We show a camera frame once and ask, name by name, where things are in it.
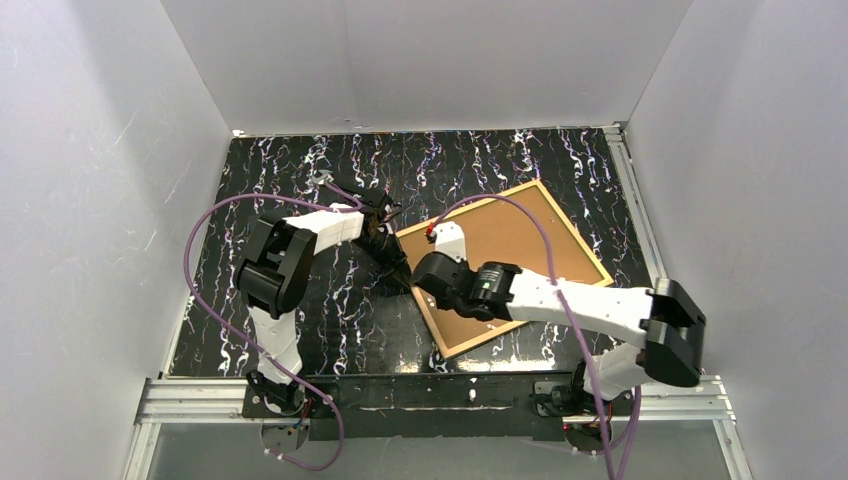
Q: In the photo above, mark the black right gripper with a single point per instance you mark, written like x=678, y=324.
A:
x=429, y=273

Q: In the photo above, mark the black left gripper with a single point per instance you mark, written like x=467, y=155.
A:
x=385, y=250

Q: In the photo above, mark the green wooden photo frame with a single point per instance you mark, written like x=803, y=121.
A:
x=498, y=231

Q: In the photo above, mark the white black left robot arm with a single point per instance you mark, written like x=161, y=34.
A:
x=273, y=276

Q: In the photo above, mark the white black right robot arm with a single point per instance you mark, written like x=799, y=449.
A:
x=660, y=329

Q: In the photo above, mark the black small tool on table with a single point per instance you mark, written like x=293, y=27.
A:
x=324, y=177

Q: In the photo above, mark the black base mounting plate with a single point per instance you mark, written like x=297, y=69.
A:
x=430, y=404

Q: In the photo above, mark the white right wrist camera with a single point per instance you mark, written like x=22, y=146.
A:
x=448, y=238

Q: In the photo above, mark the aluminium rail right side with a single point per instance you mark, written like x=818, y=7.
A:
x=616, y=140

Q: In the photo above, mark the aluminium rail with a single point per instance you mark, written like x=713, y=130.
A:
x=220, y=400
x=616, y=140

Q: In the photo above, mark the aluminium rail front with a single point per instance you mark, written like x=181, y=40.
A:
x=220, y=400

